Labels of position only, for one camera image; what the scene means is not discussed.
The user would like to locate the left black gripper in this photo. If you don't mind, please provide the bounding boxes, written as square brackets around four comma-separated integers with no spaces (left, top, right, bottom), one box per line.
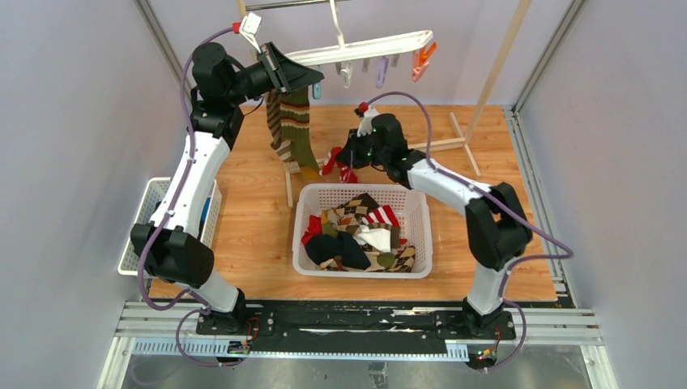
[226,42,323,106]

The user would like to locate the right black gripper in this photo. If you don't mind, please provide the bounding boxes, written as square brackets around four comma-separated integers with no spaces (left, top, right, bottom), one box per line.
[336,128,388,171]

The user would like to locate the white plastic clip hanger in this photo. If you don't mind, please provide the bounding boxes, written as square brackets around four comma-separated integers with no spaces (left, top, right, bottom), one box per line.
[286,0,433,66]

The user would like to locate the red christmas sock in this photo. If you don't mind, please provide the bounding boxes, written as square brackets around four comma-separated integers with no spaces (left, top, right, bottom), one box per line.
[319,147,358,184]

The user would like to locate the olive green striped sock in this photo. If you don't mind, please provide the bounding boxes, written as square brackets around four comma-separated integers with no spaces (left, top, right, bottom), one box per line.
[277,88,320,181]

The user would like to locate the brown striped sock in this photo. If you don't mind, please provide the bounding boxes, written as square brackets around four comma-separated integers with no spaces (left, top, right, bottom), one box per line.
[266,92,293,163]

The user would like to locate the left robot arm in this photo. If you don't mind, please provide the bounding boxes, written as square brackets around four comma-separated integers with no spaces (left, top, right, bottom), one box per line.
[130,41,324,335]

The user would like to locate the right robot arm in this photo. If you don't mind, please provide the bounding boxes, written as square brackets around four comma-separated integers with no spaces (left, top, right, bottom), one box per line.
[336,109,533,338]

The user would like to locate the teal hanger clip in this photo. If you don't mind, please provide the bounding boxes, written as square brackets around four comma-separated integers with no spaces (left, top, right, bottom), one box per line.
[311,65,324,100]

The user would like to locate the pile of colourful socks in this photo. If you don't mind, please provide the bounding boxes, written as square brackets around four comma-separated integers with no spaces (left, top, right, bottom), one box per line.
[301,193,416,272]

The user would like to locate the orange hanger clip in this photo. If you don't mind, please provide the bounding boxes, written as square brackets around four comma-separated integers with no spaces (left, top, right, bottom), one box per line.
[412,42,437,82]

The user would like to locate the white centre laundry basket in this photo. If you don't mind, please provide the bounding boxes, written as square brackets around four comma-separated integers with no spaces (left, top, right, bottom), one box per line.
[292,183,433,280]

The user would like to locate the white laundry basket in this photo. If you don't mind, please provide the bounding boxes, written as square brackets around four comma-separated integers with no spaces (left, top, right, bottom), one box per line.
[117,177,223,277]
[292,183,433,280]

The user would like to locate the wooden clothes rack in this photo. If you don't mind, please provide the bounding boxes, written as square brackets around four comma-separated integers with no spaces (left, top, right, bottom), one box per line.
[236,0,533,209]

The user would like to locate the dark clothes in left basket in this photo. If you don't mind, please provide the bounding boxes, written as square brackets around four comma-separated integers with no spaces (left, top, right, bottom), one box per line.
[146,197,212,245]

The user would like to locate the white left laundry basket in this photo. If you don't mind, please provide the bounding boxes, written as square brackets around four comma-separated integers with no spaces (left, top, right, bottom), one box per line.
[117,177,223,277]

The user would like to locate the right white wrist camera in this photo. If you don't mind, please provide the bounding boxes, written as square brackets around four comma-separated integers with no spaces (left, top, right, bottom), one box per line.
[355,104,379,138]

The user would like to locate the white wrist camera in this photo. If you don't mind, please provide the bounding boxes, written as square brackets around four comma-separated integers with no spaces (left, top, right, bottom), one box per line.
[239,12,262,53]
[355,104,379,138]

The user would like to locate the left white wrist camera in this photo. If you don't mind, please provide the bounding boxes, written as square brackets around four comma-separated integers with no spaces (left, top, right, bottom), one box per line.
[239,12,262,53]

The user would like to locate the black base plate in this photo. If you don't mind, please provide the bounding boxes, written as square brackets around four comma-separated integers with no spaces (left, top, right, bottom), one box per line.
[195,300,516,356]

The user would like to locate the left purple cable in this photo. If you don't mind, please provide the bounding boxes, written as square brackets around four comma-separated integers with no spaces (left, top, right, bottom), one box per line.
[137,22,250,370]

